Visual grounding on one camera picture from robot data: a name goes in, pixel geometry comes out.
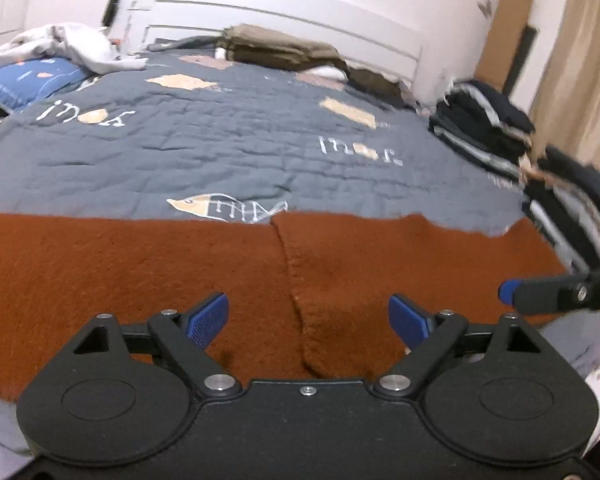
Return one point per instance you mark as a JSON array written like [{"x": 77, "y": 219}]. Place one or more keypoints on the black hair brush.
[{"x": 110, "y": 11}]

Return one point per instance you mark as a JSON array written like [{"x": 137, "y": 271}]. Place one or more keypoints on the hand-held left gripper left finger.
[{"x": 207, "y": 320}]

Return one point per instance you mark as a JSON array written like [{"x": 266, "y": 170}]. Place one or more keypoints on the brown sweater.
[{"x": 130, "y": 270}]

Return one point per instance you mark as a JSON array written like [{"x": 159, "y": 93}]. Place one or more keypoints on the beige curtain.
[{"x": 585, "y": 60}]

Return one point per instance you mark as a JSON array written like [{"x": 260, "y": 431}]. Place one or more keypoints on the folded olive clothes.
[{"x": 377, "y": 85}]

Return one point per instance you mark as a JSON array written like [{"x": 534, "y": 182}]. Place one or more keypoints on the grey printed quilt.
[{"x": 230, "y": 125}]

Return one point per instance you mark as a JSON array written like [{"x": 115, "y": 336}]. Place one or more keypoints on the folded khaki clothes stack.
[{"x": 275, "y": 47}]

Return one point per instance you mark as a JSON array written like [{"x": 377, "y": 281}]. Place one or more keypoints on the white folded cloth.
[{"x": 330, "y": 72}]

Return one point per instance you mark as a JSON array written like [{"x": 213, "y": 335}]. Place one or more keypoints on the white headboard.
[{"x": 280, "y": 20}]

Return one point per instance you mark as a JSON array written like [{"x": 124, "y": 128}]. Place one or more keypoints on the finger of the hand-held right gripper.
[{"x": 545, "y": 295}]

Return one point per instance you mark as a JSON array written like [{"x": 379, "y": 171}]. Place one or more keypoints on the light grey hoodie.
[{"x": 75, "y": 42}]

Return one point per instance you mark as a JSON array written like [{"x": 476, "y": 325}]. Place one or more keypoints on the blue printed pillow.
[{"x": 25, "y": 80}]

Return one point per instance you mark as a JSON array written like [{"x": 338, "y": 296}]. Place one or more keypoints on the brown cardboard board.
[{"x": 505, "y": 30}]

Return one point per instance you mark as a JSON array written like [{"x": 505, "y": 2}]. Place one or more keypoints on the dark grey pillow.
[{"x": 185, "y": 45}]

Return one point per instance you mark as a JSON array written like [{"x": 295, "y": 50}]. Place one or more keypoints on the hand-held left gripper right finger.
[{"x": 410, "y": 322}]

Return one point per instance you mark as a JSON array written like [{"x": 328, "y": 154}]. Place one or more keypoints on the butterfly wall sticker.
[{"x": 485, "y": 8}]

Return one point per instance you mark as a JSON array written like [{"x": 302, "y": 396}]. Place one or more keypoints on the stack of folded dark clothes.
[
  {"x": 485, "y": 125},
  {"x": 575, "y": 200}
]

